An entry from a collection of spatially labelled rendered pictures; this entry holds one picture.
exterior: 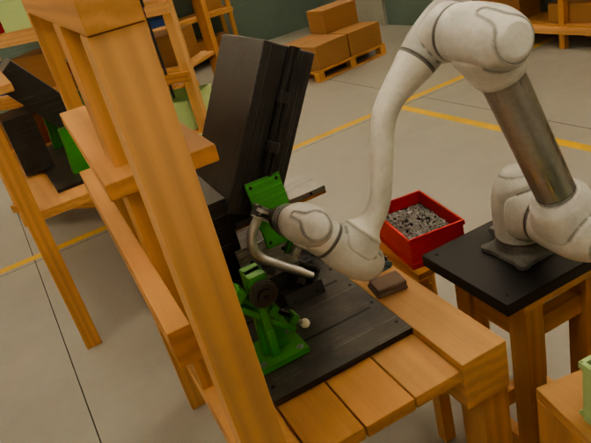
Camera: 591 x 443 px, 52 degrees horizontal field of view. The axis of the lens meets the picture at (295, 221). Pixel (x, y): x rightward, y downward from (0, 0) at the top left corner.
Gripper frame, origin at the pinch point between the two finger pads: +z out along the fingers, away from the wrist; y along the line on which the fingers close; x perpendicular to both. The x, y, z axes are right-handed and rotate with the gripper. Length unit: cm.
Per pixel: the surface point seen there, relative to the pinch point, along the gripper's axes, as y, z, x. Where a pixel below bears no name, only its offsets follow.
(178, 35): 22, 249, -104
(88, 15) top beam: 60, -76, -11
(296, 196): -13.9, 16.5, -11.1
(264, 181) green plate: 2.1, 4.4, -9.6
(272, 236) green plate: -7.0, 4.4, 4.4
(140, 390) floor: -22, 141, 99
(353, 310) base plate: -32.3, -13.6, 15.7
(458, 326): -49, -39, 9
